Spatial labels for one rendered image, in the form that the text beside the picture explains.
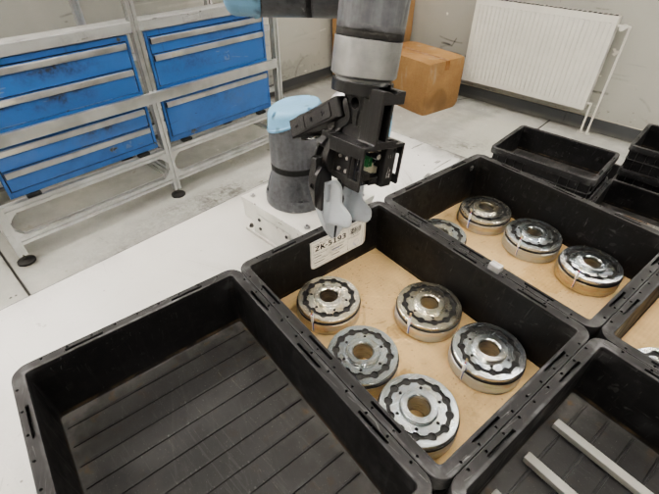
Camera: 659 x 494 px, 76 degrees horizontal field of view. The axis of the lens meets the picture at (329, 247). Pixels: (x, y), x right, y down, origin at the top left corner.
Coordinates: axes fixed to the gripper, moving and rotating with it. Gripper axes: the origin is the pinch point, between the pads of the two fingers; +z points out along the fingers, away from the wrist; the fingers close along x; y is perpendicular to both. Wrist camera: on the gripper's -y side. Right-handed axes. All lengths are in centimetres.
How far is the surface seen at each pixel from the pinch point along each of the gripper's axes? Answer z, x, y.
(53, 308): 34, -30, -48
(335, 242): 8.8, 9.0, -7.3
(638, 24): -39, 317, -64
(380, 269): 14.1, 16.5, -2.4
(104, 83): 17, 23, -184
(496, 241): 10.0, 39.7, 7.2
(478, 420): 17.8, 5.5, 26.5
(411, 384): 15.1, 0.5, 18.5
